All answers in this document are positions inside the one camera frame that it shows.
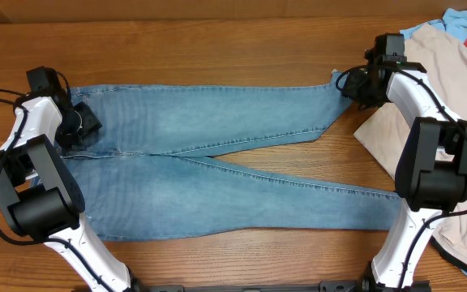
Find cardboard backboard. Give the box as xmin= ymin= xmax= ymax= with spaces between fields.
xmin=0 ymin=0 xmax=467 ymax=24

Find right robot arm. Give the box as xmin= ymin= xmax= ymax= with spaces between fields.
xmin=336 ymin=33 xmax=467 ymax=292

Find light blue denim jeans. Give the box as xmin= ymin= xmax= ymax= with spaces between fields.
xmin=61 ymin=82 xmax=401 ymax=241

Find black garment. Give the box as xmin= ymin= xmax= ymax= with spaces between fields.
xmin=430 ymin=237 xmax=467 ymax=285

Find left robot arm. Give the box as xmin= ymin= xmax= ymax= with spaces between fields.
xmin=0 ymin=67 xmax=145 ymax=291

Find beige garment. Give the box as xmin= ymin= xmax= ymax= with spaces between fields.
xmin=354 ymin=24 xmax=467 ymax=265

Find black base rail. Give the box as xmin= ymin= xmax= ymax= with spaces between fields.
xmin=71 ymin=279 xmax=432 ymax=292

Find light blue shirt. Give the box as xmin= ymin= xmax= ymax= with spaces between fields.
xmin=400 ymin=8 xmax=467 ymax=44

